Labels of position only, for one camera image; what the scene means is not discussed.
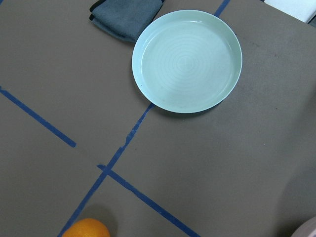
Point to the orange fruit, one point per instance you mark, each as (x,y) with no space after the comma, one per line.
(87,227)

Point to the light green plate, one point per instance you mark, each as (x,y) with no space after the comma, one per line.
(187,61)

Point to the dark grey folded cloth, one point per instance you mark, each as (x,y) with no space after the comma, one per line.
(124,19)

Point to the pink bowl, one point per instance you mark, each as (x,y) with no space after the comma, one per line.
(308,229)

